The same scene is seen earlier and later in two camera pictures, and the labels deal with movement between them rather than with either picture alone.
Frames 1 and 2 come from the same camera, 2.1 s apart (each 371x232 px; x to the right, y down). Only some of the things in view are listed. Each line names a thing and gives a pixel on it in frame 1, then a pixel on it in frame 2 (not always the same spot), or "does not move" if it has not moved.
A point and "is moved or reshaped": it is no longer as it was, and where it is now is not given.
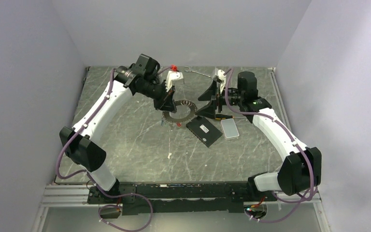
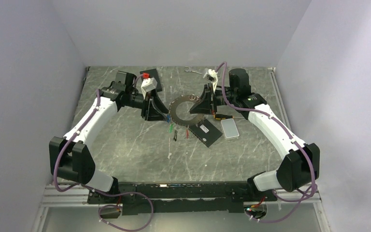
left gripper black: (168, 105) to (151, 114)
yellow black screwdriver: (223, 116) does not move
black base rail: (183, 197) does not move
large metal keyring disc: (167, 117) is moved or reshaped
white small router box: (230, 129) does not move
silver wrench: (188, 70) does not move
